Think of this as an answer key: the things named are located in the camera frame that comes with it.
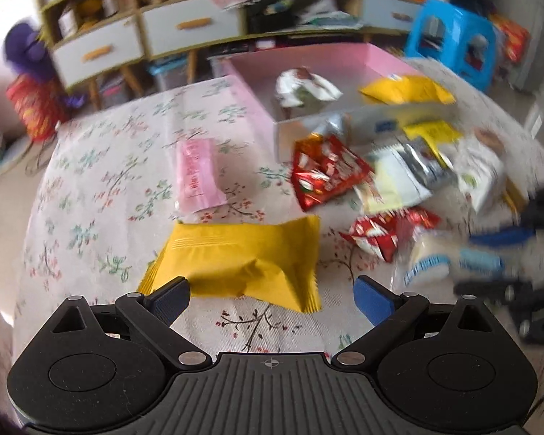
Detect red paper bag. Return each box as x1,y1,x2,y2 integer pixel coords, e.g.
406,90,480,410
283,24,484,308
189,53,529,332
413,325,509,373
7,75,69,141

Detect grey refrigerator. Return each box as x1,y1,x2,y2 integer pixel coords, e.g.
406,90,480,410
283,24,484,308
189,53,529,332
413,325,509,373
496,0,544,94

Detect plain yellow snack packet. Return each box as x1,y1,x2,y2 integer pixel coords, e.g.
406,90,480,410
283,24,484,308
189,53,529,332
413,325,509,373
138,215,322,313

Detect pink cardboard box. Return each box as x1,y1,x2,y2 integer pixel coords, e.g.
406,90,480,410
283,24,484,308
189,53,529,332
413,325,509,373
218,44,458,161

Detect cream snack packet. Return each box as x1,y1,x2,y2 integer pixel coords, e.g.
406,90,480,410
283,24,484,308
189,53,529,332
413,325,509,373
356,145,431,215

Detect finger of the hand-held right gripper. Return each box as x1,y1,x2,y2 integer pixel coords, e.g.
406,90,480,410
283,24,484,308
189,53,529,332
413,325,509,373
453,247,544,313
469,183,544,248

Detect black bag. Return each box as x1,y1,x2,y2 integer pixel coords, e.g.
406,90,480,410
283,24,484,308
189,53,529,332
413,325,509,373
247,0,300,32

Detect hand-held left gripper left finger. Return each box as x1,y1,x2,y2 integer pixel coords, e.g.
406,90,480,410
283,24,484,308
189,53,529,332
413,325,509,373
36,276,213,370

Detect pile of papers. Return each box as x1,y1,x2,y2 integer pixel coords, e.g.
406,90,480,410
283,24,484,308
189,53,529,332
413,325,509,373
294,0,363,32

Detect pink snack packet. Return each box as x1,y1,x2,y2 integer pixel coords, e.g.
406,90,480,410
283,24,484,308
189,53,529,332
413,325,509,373
176,138,230,213

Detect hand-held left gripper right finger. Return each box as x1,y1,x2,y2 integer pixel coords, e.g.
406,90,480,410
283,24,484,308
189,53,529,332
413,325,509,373
332,275,504,368

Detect low wooden cabinet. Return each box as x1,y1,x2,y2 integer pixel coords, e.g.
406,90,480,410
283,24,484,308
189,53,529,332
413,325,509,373
136,0,250,62

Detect storage box with blue lid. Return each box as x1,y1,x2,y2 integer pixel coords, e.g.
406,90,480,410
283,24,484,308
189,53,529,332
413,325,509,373
147,57,195,94

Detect round beige board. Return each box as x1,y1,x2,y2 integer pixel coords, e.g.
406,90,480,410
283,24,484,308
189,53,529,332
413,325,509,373
0,138,48,177

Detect white lettered snack packet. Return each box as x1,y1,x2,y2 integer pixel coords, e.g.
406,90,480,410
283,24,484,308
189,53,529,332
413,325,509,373
456,129,507,215

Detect yellow printed snack packet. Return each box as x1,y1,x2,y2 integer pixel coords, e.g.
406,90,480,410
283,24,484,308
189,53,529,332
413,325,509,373
403,120,463,148

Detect blue plastic stool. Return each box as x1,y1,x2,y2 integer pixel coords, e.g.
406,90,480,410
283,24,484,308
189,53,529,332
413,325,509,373
404,0,497,92

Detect red snack boxes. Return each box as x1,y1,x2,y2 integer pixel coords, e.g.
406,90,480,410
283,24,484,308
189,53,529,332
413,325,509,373
490,13,531,64

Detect clear storage box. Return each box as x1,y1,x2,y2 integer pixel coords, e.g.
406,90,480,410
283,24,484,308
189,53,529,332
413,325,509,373
95,72,132,109

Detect yellow packet with white logo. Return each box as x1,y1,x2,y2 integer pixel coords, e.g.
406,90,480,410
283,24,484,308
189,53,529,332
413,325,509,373
359,75,456,106

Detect white and blue snack packet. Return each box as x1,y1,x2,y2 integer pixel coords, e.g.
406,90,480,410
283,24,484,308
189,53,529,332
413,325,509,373
403,231,467,287

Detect white drawer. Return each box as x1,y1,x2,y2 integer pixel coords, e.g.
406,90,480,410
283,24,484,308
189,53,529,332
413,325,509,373
52,16,145,89
141,0,246,55

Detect purple plush toy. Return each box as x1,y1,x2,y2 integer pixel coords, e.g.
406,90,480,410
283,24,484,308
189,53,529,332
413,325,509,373
2,18,89,109

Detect blue grey drawer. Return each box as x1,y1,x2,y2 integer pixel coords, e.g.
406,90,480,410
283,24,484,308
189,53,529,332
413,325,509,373
360,0,424,32

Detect red and white snack packet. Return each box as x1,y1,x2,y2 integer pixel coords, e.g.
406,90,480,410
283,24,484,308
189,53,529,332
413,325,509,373
340,208,442,262

